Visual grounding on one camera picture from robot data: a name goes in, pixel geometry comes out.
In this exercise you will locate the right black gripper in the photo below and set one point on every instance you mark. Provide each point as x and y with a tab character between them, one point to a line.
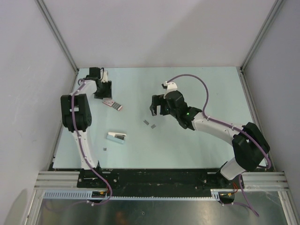
158	100

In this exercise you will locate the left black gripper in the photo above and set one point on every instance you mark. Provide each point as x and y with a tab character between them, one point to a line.
107	93

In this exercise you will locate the red white staple box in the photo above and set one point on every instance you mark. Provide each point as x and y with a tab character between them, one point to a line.
112	104

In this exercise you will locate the light blue white stapler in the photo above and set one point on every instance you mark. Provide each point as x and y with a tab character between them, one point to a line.
116	137

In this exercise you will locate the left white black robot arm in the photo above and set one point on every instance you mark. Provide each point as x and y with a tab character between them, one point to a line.
76	113

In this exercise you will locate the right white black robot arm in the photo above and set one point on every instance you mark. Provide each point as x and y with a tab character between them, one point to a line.
249	145

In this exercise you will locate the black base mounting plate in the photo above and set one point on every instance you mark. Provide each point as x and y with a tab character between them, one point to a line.
173	183

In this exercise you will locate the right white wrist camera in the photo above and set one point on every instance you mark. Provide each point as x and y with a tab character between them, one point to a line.
169	87

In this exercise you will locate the left aluminium frame post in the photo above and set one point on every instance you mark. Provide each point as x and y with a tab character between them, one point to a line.
56	33

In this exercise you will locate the aluminium frame post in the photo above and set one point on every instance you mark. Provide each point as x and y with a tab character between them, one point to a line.
56	33
273	13

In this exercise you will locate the aluminium front rail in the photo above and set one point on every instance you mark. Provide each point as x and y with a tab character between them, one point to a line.
253	181

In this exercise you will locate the right aluminium frame post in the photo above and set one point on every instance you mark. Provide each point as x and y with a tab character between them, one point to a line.
273	13

